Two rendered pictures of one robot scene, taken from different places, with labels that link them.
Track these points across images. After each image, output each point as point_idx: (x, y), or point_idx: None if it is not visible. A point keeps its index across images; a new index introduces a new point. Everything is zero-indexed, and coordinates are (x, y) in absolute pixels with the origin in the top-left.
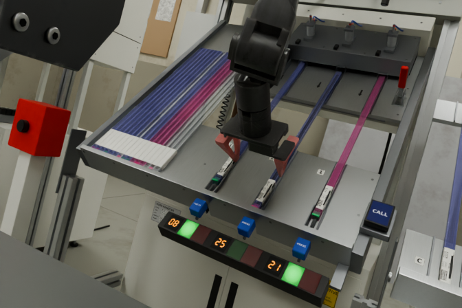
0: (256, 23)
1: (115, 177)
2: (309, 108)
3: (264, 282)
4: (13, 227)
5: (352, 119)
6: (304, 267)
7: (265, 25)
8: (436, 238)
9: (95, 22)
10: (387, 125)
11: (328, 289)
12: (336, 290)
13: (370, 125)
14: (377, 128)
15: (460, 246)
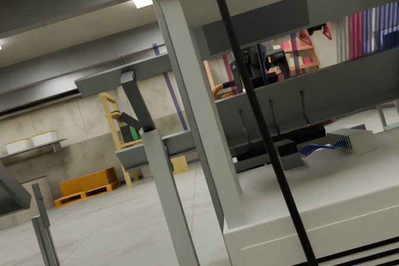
0: (248, 50)
1: (383, 103)
2: None
3: (264, 154)
4: None
5: None
6: (245, 145)
7: (246, 50)
8: (190, 129)
9: (240, 86)
10: (212, 20)
11: (236, 155)
12: (231, 156)
13: None
14: None
15: (182, 131)
